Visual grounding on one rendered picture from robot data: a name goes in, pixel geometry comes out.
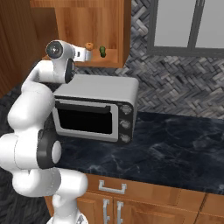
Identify narrow wooden drawer front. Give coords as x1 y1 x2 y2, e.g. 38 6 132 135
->
200 192 224 217

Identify silver cabinet door handle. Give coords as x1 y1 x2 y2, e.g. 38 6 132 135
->
101 199 111 224
115 200 125 224

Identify silver toaster oven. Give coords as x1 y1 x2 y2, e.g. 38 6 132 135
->
52 73 140 145

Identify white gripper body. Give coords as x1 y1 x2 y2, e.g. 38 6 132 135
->
82 47 95 62

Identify wooden base cabinet door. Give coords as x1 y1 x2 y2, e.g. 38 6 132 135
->
45 192 114 224
194 212 224 224
113 197 203 224

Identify silver toaster oven knob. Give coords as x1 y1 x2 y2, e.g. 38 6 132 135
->
120 119 131 130
120 133 131 144
120 104 132 116

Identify black toaster oven door handle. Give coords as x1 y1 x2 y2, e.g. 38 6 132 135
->
54 100 112 116

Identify toaster oven glass door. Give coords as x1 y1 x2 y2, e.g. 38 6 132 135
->
52 98 120 143

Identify open wooden wall cabinet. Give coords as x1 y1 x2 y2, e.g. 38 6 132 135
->
29 0 132 70

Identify grey framed window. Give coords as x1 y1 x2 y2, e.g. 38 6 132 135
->
146 0 224 58

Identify wide wooden drawer front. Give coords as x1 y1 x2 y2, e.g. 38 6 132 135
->
85 172 207 207

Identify silver drawer handle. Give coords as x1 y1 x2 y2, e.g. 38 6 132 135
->
98 179 128 195

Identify wooden wall cabinet door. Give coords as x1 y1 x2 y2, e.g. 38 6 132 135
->
0 0 40 99

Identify dark green squash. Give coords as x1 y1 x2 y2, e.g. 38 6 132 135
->
99 45 107 58

